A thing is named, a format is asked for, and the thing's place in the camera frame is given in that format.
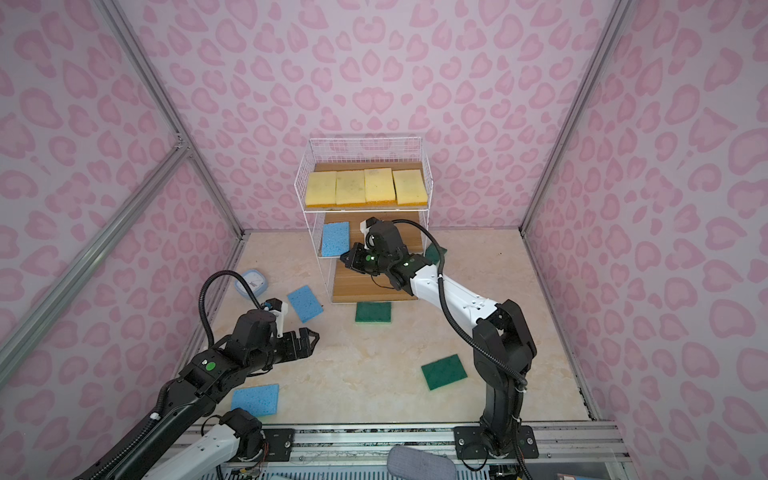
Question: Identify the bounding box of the blue sponge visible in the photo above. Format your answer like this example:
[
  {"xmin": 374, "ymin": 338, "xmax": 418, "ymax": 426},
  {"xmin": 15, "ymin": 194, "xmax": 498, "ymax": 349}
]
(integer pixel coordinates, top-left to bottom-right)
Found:
[
  {"xmin": 287, "ymin": 285, "xmax": 324, "ymax": 324},
  {"xmin": 320, "ymin": 222, "xmax": 350, "ymax": 258},
  {"xmin": 231, "ymin": 384, "xmax": 279, "ymax": 417}
]

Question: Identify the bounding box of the yellow sponge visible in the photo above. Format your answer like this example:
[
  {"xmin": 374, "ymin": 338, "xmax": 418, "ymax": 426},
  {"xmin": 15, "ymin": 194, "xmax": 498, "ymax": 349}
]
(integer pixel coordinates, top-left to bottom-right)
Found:
[
  {"xmin": 304, "ymin": 171, "xmax": 337, "ymax": 209},
  {"xmin": 364, "ymin": 168, "xmax": 397, "ymax": 206},
  {"xmin": 392, "ymin": 169, "xmax": 429, "ymax": 207},
  {"xmin": 335, "ymin": 170, "xmax": 366, "ymax": 208}
]

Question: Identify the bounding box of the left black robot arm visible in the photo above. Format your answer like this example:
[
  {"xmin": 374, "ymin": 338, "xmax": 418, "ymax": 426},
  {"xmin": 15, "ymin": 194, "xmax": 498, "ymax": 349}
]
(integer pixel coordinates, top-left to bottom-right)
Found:
[{"xmin": 77, "ymin": 309, "xmax": 320, "ymax": 479}]

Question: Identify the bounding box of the green sponge by shelf front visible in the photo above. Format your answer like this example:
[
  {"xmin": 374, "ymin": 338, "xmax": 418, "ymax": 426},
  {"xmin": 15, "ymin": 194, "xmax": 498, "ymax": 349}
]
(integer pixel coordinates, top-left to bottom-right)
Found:
[{"xmin": 355, "ymin": 302, "xmax": 392, "ymax": 323}]

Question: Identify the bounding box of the green sponge behind shelf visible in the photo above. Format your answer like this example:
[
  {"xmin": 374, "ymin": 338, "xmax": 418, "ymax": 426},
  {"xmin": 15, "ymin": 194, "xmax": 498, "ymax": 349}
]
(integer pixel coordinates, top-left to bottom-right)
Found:
[{"xmin": 424, "ymin": 244, "xmax": 447, "ymax": 266}]

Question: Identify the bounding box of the light blue square clock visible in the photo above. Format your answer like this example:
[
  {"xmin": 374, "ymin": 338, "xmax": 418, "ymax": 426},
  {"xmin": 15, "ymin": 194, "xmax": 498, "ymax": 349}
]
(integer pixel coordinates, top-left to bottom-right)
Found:
[{"xmin": 234, "ymin": 269, "xmax": 268, "ymax": 298}]

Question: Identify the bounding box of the green sponge front centre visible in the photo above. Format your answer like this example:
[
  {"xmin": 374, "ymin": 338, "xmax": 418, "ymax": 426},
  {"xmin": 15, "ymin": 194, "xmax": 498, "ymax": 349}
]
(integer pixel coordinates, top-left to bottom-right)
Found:
[{"xmin": 421, "ymin": 354, "xmax": 468, "ymax": 391}]

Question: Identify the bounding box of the grey oval pad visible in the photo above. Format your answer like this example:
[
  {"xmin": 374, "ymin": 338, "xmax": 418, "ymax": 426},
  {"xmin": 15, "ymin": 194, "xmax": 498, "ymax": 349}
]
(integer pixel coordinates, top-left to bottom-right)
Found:
[{"xmin": 386, "ymin": 446, "xmax": 457, "ymax": 480}]

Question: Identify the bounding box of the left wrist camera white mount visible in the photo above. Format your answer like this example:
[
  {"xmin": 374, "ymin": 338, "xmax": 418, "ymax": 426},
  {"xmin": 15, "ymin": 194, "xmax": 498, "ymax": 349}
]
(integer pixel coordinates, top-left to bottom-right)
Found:
[{"xmin": 263, "ymin": 298, "xmax": 290, "ymax": 338}]

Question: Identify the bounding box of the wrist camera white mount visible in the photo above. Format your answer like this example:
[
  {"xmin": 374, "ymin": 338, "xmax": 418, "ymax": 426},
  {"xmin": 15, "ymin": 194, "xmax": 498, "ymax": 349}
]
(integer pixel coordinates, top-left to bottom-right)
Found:
[
  {"xmin": 263, "ymin": 298, "xmax": 290, "ymax": 338},
  {"xmin": 360, "ymin": 217, "xmax": 379, "ymax": 247}
]

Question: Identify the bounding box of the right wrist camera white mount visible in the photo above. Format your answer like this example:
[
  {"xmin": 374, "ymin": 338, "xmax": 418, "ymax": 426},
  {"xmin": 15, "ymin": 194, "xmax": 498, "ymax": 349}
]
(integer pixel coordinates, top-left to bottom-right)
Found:
[{"xmin": 360, "ymin": 217, "xmax": 379, "ymax": 247}]

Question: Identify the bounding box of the white wire wooden shelf rack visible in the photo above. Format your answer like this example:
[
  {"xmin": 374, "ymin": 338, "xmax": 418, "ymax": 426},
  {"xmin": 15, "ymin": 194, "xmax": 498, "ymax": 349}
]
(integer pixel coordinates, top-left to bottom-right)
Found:
[{"xmin": 294, "ymin": 134, "xmax": 433, "ymax": 304}]

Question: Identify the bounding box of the left black corrugated cable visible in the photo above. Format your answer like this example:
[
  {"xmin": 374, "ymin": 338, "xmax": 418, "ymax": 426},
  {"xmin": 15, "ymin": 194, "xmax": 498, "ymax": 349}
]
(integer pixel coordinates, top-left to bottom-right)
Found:
[{"xmin": 198, "ymin": 269, "xmax": 265, "ymax": 349}]

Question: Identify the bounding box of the black corrugated cable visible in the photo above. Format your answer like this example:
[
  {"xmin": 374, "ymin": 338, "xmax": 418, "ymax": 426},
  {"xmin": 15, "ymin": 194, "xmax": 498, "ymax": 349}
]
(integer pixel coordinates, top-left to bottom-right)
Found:
[
  {"xmin": 198, "ymin": 269, "xmax": 265, "ymax": 349},
  {"xmin": 391, "ymin": 218, "xmax": 529, "ymax": 391}
]

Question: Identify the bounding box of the right black corrugated cable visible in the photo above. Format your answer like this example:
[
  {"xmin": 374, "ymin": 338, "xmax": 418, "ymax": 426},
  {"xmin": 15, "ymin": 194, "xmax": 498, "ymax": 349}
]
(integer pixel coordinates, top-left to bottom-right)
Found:
[{"xmin": 391, "ymin": 218, "xmax": 529, "ymax": 391}]

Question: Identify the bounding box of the left diagonal aluminium frame bar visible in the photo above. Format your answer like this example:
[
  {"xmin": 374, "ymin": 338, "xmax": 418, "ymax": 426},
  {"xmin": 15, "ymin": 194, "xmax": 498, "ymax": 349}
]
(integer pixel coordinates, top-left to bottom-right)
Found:
[{"xmin": 1, "ymin": 141, "xmax": 189, "ymax": 385}]

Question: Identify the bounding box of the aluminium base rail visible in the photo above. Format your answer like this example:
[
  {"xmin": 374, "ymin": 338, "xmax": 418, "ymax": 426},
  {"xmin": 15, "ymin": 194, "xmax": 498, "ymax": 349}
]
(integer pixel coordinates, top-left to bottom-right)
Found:
[{"xmin": 110, "ymin": 419, "xmax": 640, "ymax": 480}]

